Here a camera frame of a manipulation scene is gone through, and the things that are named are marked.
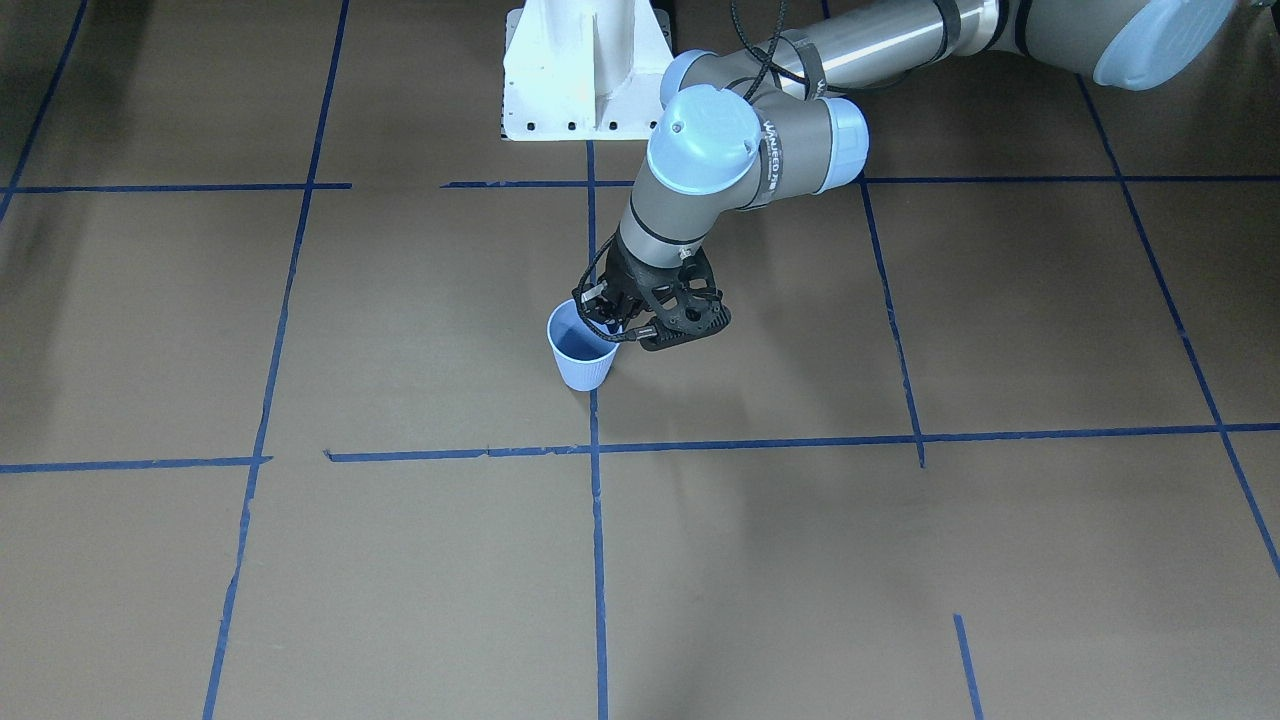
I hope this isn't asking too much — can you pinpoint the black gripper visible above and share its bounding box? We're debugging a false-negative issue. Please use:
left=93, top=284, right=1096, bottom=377
left=573, top=238, right=732, bottom=352

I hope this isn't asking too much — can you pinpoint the light blue ribbed cup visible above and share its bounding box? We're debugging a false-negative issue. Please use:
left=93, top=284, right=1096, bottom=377
left=547, top=299, right=620, bottom=392

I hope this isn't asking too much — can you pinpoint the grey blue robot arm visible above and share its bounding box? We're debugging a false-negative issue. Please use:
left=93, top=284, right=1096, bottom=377
left=572, top=1, right=1234, bottom=351

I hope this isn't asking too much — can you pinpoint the white mounting post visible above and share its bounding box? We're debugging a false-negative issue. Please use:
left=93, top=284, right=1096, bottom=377
left=500, top=1, right=673, bottom=142

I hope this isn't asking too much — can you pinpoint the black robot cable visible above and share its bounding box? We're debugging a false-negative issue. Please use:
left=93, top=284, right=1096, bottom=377
left=730, top=0, right=813, bottom=101

